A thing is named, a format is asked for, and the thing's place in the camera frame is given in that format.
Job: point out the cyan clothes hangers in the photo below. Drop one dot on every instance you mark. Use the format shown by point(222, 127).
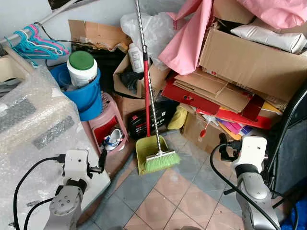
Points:
point(23, 42)

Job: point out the white shoe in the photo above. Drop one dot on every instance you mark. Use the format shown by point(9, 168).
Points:
point(114, 139)

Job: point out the black folding chair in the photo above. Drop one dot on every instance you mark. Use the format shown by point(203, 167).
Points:
point(290, 143)

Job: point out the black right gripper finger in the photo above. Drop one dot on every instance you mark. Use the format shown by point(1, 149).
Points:
point(223, 138)

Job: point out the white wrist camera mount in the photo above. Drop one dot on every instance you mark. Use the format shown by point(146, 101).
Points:
point(252, 149)
point(76, 163)

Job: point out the white sack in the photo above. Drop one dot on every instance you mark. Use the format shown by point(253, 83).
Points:
point(268, 38)

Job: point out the flat red box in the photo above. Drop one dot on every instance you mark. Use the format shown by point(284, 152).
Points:
point(181, 97)

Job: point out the grey clothes rail pole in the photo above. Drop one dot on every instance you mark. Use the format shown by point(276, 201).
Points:
point(45, 20)

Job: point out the flattened cardboard stack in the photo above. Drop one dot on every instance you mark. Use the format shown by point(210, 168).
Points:
point(211, 90)

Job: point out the red plastic spoon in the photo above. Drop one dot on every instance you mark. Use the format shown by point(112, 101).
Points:
point(204, 131)

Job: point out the yellow plastic item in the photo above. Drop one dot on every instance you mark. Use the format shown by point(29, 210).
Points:
point(178, 119)

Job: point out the pink and purple folders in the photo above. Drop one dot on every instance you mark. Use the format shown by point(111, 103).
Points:
point(235, 128)

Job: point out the small open cardboard box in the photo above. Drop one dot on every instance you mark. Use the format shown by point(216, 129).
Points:
point(157, 79)

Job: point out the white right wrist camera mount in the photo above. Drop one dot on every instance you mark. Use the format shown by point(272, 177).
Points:
point(252, 149)

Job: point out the blue plastic bucket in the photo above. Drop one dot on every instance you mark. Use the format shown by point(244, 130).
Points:
point(88, 99)

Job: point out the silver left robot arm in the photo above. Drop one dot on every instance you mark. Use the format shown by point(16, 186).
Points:
point(64, 206)

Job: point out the pink stuffed bag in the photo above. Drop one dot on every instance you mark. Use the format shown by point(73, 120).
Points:
point(278, 12)

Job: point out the large brown cardboard box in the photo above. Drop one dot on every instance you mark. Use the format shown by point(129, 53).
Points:
point(249, 69)

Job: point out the torn brown cardboard box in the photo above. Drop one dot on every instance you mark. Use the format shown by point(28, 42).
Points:
point(96, 34)

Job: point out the clear plastic bag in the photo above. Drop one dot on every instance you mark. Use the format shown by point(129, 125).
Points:
point(156, 31)

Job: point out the blue plastic bag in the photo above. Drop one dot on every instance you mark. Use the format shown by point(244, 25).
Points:
point(295, 216)

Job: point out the low brown cardboard box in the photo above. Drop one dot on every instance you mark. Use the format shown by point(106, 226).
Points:
point(192, 132)

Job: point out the bubble-wrapped white washing machine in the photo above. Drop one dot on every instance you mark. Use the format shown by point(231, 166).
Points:
point(38, 115)

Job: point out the hanging pink cloth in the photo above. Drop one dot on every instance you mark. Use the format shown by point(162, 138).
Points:
point(189, 40)

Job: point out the black plastic bag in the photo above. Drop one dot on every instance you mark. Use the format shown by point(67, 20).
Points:
point(129, 79)

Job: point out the white tub with green lid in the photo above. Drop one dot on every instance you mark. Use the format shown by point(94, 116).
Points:
point(81, 67)

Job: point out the pink clothes hanger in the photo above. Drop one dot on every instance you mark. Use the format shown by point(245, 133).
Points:
point(50, 42)

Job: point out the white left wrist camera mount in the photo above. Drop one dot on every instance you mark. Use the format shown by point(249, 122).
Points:
point(76, 163)

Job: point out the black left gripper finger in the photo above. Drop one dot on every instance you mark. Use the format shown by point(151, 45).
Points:
point(103, 157)

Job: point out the pink plastic stool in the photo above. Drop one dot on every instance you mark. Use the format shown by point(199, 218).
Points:
point(104, 120)

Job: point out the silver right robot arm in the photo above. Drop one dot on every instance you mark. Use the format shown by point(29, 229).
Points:
point(254, 191)

